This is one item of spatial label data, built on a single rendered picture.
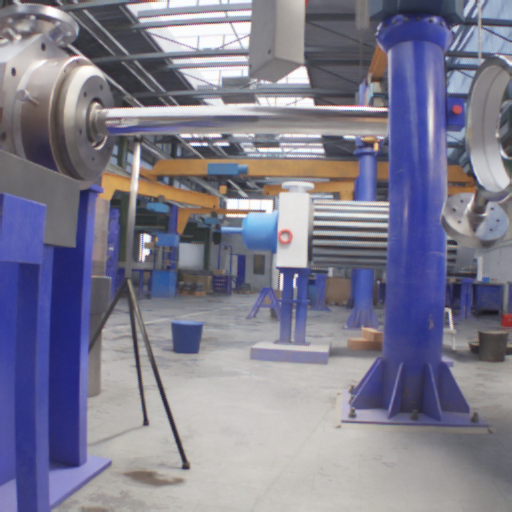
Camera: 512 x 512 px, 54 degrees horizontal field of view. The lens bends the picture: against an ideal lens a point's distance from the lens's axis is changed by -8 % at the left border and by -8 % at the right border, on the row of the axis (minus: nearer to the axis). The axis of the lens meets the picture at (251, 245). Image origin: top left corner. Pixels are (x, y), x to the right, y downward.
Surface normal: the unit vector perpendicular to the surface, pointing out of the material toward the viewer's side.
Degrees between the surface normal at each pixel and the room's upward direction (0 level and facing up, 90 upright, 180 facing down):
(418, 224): 90
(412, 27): 129
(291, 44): 90
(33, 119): 102
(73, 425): 90
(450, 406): 90
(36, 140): 119
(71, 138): 107
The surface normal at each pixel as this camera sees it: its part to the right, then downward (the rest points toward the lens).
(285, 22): 0.41, -0.04
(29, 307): -0.15, -0.07
